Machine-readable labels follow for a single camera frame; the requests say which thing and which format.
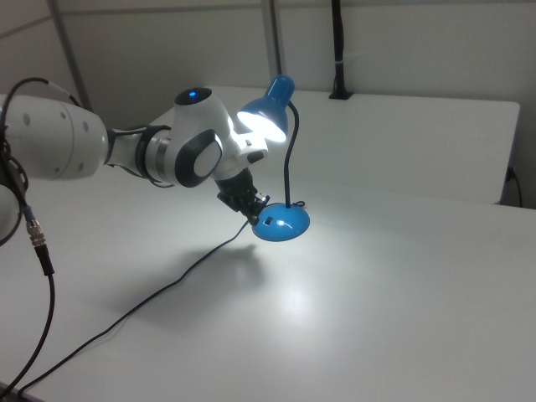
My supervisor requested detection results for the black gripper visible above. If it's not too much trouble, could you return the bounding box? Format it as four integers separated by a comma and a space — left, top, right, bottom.
214, 167, 270, 227

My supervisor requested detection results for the blue gooseneck desk lamp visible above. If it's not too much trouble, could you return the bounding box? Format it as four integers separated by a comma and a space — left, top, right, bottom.
235, 74, 312, 244

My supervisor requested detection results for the thin black lamp power cord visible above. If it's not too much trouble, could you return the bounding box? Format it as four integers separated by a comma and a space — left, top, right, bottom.
14, 199, 306, 397

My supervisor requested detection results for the black table clamp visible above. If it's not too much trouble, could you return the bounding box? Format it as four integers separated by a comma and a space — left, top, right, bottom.
328, 0, 353, 101

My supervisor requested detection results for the black hanging wall cable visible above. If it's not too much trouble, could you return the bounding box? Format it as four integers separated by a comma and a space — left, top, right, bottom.
508, 166, 525, 209

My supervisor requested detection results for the black robot cable with connector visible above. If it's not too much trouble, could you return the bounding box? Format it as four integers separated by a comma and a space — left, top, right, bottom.
0, 77, 84, 397

